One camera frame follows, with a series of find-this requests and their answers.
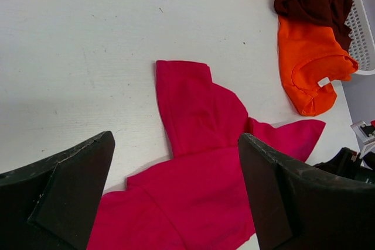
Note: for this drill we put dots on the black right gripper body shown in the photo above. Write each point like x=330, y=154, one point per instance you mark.
x=348, y=164

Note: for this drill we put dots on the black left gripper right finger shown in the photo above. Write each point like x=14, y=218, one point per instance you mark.
x=298, y=206

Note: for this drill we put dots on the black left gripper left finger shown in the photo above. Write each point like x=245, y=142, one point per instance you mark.
x=52, y=203

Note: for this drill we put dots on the magenta t shirt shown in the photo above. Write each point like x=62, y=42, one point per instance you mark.
x=198, y=199

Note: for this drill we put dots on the white plastic basket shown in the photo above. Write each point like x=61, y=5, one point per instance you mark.
x=362, y=45

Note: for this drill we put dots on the orange t shirt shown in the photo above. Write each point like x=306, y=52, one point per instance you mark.
x=310, y=58

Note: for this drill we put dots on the dark maroon t shirt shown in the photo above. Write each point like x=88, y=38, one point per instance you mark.
x=328, y=13

